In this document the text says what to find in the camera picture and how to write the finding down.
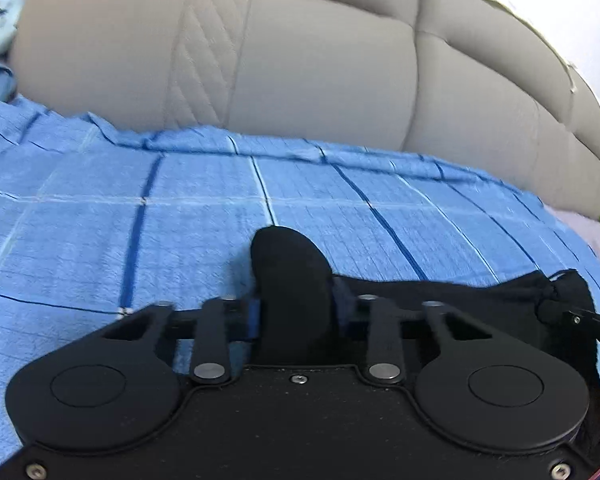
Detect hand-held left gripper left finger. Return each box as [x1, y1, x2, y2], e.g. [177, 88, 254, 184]
[102, 296, 261, 387]

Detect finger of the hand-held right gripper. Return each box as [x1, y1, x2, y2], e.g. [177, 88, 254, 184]
[536, 298, 600, 347]

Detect black pants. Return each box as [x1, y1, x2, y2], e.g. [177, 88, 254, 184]
[249, 226, 600, 466]

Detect light blue cloth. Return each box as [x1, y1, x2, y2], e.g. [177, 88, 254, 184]
[0, 0, 27, 103]

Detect beige padded headboard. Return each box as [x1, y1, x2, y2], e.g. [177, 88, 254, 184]
[7, 0, 600, 233]

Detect blue checked blanket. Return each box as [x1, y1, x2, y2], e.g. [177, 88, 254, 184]
[0, 96, 600, 471]

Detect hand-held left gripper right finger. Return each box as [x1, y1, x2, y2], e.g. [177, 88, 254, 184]
[330, 284, 497, 387]

